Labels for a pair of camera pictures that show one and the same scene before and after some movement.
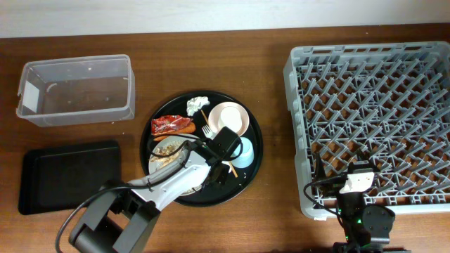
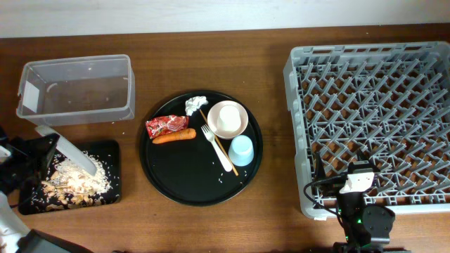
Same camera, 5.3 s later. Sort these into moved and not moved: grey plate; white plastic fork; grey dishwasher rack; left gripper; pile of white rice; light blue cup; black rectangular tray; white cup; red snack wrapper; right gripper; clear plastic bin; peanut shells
Moved: pile of white rice; peanut shells; grey plate; left gripper; red snack wrapper
Not moved: black rectangular tray; clear plastic bin; white plastic fork; light blue cup; white cup; right gripper; grey dishwasher rack
